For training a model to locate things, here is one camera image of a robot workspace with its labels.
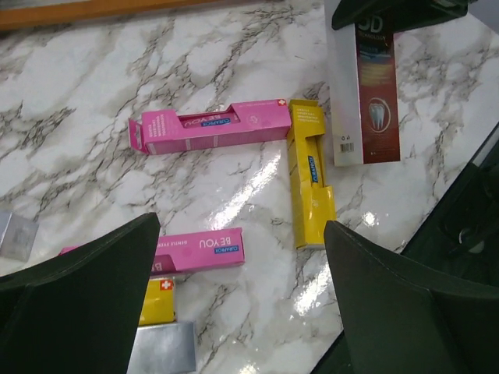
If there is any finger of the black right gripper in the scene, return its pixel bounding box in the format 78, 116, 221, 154
331, 0, 468, 31

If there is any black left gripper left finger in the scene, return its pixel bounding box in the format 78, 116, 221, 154
1, 213, 161, 373

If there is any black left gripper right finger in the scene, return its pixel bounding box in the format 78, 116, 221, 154
324, 221, 498, 373

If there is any red Muesrgtei toothpaste box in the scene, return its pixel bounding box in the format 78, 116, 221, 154
324, 1, 401, 167

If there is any orange wooden shelf rack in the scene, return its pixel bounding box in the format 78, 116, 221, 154
1, 0, 247, 31

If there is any yellow Curaprox box centre left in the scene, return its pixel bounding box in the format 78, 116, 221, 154
139, 277, 176, 326

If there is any yellow curaprox box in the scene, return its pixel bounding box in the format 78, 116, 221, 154
287, 100, 336, 250
139, 277, 176, 326

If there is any silver toothpaste box left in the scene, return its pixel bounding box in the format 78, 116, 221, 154
127, 322, 197, 374

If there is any silver toothpaste box near basket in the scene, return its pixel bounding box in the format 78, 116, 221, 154
0, 210, 39, 263

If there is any yellow Curaprox box right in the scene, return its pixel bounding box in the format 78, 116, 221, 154
287, 100, 336, 250

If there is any pink Curaprox box centre left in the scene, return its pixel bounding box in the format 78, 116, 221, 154
58, 227, 246, 278

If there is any pink Curaprox box near rack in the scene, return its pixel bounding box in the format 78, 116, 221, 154
128, 99, 292, 155

